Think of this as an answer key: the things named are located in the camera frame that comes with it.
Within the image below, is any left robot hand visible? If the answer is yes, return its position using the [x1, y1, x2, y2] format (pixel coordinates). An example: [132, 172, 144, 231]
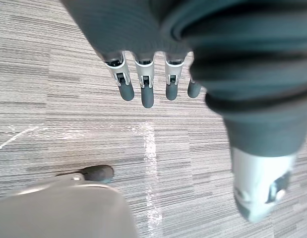
[61, 0, 307, 223]

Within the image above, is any silver robot leg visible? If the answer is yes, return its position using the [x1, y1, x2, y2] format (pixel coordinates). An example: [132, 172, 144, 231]
[0, 172, 139, 238]

